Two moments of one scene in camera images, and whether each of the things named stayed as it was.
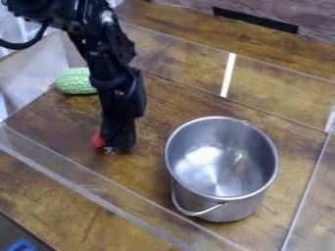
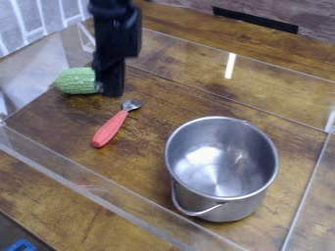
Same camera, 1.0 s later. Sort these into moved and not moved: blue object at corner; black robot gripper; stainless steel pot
Moved: black robot gripper
Not moved: stainless steel pot; blue object at corner
